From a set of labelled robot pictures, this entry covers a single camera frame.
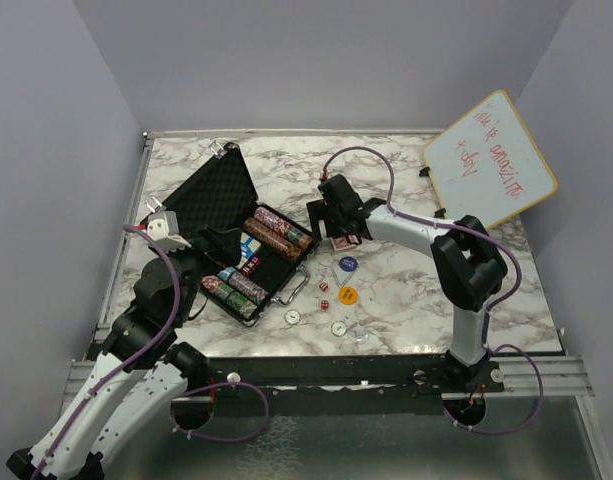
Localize green grey chip row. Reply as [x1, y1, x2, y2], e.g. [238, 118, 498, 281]
[214, 283, 257, 320]

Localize orange black chip row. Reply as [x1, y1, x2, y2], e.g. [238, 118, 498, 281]
[256, 230, 302, 261]

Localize red playing card deck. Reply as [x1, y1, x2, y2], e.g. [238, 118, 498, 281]
[330, 235, 362, 252]

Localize blue tan chip row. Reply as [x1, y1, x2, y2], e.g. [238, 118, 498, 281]
[228, 270, 268, 305]

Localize grey poker chip stack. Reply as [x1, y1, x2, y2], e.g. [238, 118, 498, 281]
[254, 206, 281, 229]

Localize white poker chip middle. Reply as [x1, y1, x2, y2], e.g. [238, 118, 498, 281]
[331, 321, 347, 337]

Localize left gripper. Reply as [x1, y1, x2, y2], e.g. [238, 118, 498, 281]
[157, 224, 242, 323]

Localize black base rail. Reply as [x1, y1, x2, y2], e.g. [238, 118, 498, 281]
[170, 349, 504, 419]

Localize red green chip row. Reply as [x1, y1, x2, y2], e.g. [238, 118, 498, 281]
[275, 219, 312, 249]

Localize blue playing card deck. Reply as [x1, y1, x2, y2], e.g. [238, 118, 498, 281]
[237, 232, 262, 269]

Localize red white poker chip stack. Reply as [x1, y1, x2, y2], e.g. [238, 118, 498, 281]
[201, 275, 222, 294]

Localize brown poker chip stack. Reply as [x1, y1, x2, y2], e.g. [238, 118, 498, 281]
[243, 217, 265, 239]

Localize red dice in case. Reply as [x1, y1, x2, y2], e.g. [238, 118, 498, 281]
[241, 256, 261, 276]

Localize orange big blind button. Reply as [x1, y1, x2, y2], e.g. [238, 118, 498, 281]
[338, 286, 359, 305]

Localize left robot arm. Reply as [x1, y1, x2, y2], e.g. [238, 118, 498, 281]
[7, 219, 241, 479]

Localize white dry-erase board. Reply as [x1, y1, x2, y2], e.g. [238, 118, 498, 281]
[422, 90, 558, 228]

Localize black foam-lined poker case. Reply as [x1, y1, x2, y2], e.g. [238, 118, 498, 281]
[131, 142, 317, 327]

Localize purple cable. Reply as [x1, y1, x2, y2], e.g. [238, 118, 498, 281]
[30, 224, 272, 480]
[320, 146, 545, 435]

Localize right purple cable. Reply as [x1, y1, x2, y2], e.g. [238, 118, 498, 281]
[320, 146, 545, 435]

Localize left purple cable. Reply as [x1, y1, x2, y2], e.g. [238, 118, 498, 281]
[30, 224, 272, 480]

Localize white poker chip left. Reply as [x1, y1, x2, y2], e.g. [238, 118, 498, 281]
[285, 309, 301, 325]

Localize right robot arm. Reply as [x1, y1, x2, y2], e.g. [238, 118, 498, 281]
[307, 175, 508, 391]

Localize blue small blind button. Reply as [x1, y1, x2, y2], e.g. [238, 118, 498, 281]
[338, 256, 358, 272]

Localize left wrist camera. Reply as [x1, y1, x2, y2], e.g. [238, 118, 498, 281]
[137, 210, 192, 252]

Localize clear triangular card cutter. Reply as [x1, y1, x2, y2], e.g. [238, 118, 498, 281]
[331, 264, 355, 288]

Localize clear dealer button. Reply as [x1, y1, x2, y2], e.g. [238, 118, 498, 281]
[347, 324, 370, 344]

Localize light blue poker chip stack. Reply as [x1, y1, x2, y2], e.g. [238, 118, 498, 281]
[217, 267, 237, 282]

